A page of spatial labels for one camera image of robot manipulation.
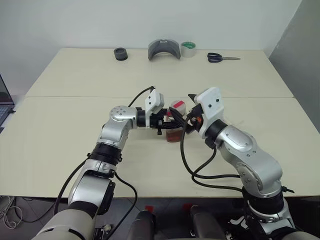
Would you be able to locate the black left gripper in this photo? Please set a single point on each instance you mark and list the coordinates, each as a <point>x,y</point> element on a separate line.
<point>157,119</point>

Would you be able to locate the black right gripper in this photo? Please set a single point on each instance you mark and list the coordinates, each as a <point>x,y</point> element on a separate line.
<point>193,122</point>

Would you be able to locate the clear bottle with brown drink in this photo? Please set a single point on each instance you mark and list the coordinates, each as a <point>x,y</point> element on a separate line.
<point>173,136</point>

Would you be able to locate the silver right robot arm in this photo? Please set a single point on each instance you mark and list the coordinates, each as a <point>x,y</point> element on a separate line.
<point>240,142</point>

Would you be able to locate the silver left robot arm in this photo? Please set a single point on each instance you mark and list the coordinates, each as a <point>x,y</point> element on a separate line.
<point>120,117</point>

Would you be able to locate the clear tape roll green core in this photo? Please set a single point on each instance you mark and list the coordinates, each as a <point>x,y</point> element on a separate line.
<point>188,51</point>

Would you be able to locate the grey curved headband pad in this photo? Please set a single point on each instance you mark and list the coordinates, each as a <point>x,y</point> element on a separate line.
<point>152,51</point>

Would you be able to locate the dark rounded shape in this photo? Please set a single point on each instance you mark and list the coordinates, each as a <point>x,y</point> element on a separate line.
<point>143,226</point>
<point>205,225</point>

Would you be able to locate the black white printed object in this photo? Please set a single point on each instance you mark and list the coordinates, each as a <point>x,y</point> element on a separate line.
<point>236,226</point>

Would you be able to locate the dark laptop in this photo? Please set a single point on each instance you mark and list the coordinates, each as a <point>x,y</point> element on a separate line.
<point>4,105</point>

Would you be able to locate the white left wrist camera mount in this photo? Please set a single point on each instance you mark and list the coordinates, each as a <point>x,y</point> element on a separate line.
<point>155,98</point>

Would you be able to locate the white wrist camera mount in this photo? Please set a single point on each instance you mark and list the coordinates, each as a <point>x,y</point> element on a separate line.
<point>155,98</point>
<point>211,102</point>

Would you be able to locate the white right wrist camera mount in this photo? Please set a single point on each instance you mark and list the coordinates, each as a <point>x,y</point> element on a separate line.
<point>211,102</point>

